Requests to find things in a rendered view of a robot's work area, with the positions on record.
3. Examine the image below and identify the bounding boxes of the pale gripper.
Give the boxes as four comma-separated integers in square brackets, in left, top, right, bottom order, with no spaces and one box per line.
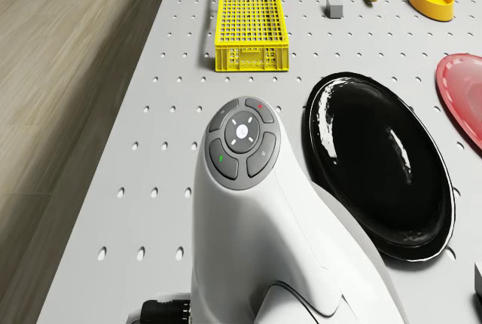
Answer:
[126,292,193,324]

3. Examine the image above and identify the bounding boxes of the black plate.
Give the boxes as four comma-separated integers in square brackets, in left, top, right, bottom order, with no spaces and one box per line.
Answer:
[302,72,456,263]

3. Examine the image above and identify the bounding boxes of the yellow basket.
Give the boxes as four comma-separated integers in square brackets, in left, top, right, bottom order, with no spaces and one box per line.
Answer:
[214,0,291,73]

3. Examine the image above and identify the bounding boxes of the black stove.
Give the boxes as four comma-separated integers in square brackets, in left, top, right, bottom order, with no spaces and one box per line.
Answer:
[473,261,482,324]

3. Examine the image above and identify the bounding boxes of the grey cube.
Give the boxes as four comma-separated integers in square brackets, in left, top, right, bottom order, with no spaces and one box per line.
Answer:
[325,0,344,20]

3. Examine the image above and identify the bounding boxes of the red plate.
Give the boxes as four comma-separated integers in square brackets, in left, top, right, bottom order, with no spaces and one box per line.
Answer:
[435,52,482,153]

